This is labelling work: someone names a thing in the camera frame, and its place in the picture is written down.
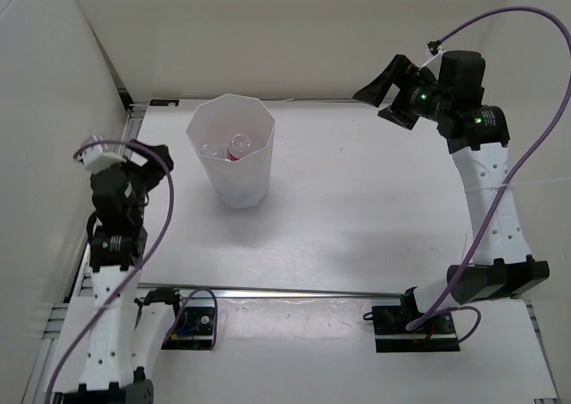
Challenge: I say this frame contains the bottle with red label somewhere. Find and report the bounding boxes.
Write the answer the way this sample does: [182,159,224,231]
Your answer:
[226,134,252,161]

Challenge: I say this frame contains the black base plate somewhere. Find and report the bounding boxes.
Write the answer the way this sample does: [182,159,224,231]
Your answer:
[161,286,219,350]
[363,296,461,354]

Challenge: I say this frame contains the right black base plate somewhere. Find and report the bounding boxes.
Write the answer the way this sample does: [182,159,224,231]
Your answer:
[363,296,461,354]

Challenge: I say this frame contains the white octagonal plastic bin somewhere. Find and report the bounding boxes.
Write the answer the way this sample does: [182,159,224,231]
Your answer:
[186,94,276,209]

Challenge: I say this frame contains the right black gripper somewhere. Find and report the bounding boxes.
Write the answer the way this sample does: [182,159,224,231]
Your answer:
[352,55,451,130]

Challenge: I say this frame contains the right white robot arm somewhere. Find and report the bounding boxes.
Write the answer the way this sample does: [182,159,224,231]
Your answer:
[353,51,550,333]

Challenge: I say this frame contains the metal rail bar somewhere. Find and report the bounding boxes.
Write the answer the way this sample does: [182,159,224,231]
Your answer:
[137,282,402,299]

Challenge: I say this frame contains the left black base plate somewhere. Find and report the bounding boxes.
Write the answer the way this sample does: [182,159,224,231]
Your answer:
[161,286,219,350]

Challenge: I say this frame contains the blue label water bottle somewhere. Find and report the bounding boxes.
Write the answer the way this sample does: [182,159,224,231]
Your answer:
[200,143,226,159]

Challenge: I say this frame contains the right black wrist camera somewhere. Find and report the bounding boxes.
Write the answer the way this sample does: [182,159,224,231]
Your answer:
[422,40,446,68]

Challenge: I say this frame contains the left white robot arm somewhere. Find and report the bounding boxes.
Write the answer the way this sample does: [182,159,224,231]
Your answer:
[45,137,174,403]

